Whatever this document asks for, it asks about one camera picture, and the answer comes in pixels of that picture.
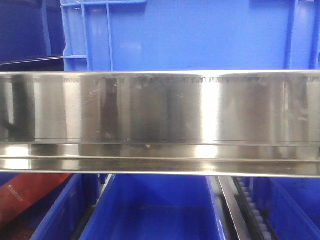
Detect stainless steel shelf beam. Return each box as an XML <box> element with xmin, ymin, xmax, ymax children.
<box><xmin>0</xmin><ymin>70</ymin><xmax>320</xmax><ymax>178</ymax></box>

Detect blue bin lower centre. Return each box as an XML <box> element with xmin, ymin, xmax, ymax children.
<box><xmin>80</xmin><ymin>174</ymin><xmax>226</xmax><ymax>240</ymax></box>

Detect large blue crate upper shelf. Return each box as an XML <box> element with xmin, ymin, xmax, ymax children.
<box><xmin>60</xmin><ymin>0</ymin><xmax>320</xmax><ymax>72</ymax></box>

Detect blue bin lower left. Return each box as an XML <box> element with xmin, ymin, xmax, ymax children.
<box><xmin>0</xmin><ymin>173</ymin><xmax>101</xmax><ymax>240</ymax></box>

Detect red packet in bin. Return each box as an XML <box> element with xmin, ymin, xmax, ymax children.
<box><xmin>0</xmin><ymin>173</ymin><xmax>70</xmax><ymax>226</ymax></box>

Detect dark blue bin upper left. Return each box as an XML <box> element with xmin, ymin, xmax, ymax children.
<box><xmin>0</xmin><ymin>0</ymin><xmax>65</xmax><ymax>64</ymax></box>

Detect blue bin lower right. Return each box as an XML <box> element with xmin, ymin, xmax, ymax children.
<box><xmin>250</xmin><ymin>177</ymin><xmax>320</xmax><ymax>240</ymax></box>

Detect roller track rail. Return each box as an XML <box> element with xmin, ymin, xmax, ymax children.
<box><xmin>215</xmin><ymin>176</ymin><xmax>277</xmax><ymax>240</ymax></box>

